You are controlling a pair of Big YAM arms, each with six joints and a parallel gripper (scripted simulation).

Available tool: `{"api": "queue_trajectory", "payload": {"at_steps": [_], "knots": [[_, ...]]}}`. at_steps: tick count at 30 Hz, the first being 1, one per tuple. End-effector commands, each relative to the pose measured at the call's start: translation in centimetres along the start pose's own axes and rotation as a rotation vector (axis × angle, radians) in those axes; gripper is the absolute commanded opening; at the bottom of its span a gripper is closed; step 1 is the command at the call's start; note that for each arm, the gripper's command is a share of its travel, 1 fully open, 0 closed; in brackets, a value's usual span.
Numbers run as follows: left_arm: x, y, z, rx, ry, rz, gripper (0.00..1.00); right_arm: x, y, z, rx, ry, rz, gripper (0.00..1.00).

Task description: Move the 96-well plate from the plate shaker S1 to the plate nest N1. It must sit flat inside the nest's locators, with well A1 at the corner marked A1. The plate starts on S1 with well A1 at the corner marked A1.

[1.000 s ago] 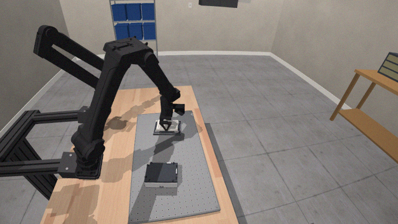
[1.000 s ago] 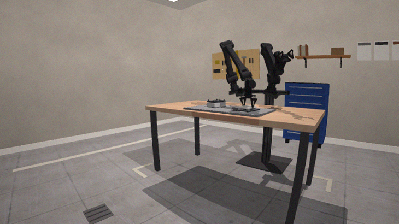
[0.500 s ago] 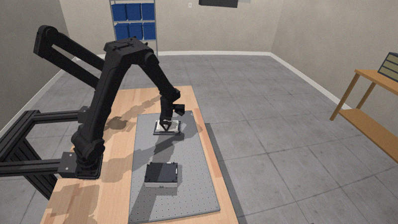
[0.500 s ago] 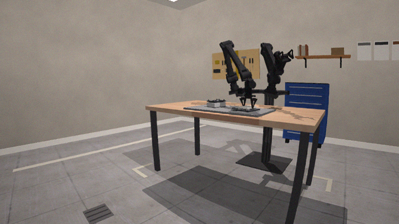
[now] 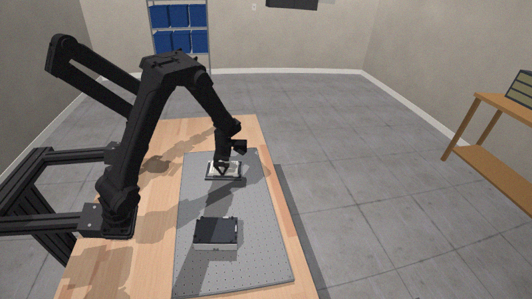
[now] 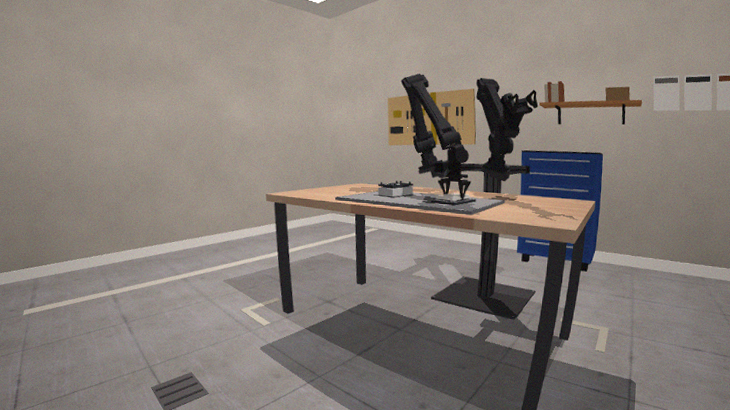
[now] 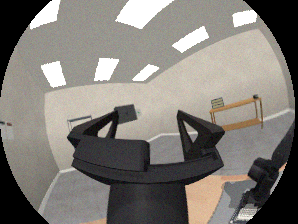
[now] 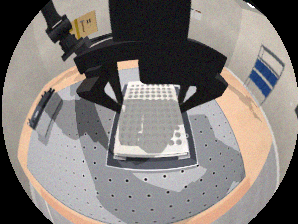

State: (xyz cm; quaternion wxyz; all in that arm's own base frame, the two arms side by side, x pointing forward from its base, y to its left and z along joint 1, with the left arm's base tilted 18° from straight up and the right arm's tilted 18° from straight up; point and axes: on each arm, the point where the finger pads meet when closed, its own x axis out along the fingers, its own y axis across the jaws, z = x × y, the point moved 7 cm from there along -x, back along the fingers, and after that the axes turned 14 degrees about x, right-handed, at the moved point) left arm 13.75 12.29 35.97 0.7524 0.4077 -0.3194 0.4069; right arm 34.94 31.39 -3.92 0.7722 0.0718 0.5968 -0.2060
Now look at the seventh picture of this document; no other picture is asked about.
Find white well plate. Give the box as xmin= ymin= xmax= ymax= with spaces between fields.
xmin=235 ymin=204 xmax=258 ymax=221

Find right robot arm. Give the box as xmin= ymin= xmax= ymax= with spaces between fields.
xmin=247 ymin=119 xmax=295 ymax=194

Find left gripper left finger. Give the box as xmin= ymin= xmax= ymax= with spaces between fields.
xmin=71 ymin=111 xmax=118 ymax=139

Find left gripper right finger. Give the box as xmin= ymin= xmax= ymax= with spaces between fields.
xmin=177 ymin=109 xmax=225 ymax=161

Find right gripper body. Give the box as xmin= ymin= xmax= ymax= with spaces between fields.
xmin=243 ymin=184 xmax=270 ymax=206

